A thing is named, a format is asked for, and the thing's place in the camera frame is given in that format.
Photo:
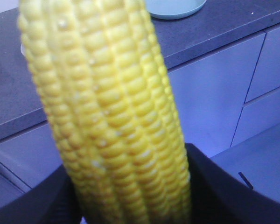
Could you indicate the plain yellow corn cob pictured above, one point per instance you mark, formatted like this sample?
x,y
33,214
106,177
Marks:
x,y
98,69

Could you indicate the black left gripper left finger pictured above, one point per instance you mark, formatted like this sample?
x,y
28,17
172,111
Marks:
x,y
53,201

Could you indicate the white cabinet drawers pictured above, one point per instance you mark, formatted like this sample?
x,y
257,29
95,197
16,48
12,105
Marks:
x,y
228,103

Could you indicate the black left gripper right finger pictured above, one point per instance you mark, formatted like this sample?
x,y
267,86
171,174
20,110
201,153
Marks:
x,y
218,198

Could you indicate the light green plate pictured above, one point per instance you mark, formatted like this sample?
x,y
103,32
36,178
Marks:
x,y
173,9

